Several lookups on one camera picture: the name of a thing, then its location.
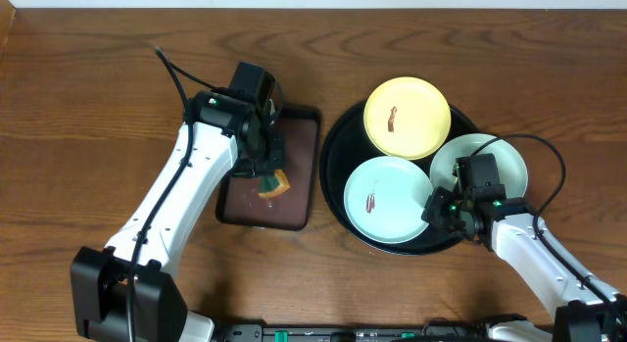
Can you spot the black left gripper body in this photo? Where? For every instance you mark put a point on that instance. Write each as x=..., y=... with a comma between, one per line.
x=267, y=166

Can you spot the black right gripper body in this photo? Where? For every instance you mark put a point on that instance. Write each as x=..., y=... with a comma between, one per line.
x=442, y=207

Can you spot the green orange sponge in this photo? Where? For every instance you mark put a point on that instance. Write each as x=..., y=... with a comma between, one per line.
x=273, y=185

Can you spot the light blue plate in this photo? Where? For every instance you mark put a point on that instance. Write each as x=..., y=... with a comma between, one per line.
x=385, y=197

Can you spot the pale green plate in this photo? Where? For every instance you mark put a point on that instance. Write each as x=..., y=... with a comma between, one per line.
x=511, y=166

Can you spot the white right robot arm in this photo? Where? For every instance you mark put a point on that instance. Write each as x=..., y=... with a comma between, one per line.
x=583, y=307

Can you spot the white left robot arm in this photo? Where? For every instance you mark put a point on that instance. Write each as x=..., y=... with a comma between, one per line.
x=126, y=291

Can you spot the rectangular brown tray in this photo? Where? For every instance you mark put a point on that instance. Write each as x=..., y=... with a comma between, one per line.
x=239, y=200

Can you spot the round black tray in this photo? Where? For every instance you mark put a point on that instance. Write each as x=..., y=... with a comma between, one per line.
x=345, y=147

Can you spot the yellow plate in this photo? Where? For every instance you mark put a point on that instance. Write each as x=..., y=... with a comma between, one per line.
x=407, y=117

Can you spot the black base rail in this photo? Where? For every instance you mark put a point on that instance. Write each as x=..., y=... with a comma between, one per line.
x=257, y=333

